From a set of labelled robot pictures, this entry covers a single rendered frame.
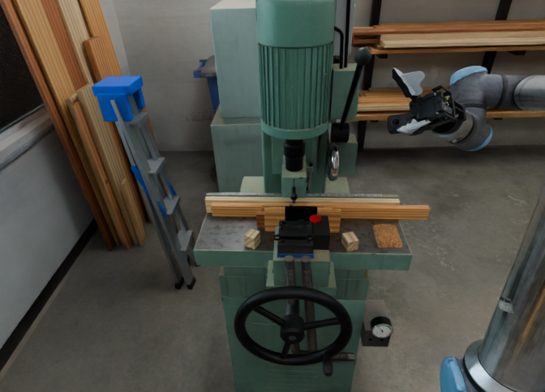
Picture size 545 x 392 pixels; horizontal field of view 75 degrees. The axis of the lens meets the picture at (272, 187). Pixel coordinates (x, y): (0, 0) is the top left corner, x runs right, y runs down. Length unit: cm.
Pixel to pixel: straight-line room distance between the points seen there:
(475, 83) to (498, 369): 69
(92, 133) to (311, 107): 154
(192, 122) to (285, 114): 266
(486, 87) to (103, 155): 187
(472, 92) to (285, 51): 53
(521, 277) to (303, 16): 61
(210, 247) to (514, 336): 71
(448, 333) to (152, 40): 297
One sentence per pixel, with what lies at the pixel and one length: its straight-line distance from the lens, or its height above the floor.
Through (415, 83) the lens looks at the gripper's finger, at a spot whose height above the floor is 132.
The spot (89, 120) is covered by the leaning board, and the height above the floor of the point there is 88.
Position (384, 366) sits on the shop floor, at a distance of 188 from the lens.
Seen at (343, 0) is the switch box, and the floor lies 147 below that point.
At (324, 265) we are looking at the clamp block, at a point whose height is 95.
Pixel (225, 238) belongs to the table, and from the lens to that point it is 104.
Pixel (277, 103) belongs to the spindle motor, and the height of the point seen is 129.
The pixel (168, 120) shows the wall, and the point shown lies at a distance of 354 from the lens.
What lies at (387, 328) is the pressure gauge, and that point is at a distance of 115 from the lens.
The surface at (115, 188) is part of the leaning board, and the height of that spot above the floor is 45.
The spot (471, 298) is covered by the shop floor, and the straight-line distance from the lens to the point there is 229.
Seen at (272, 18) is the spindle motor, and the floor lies 147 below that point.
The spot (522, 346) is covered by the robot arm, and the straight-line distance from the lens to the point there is 75.
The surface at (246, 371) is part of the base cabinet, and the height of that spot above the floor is 31.
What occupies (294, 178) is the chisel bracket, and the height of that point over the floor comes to 107.
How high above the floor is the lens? 157
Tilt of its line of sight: 32 degrees down
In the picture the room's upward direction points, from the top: 2 degrees counter-clockwise
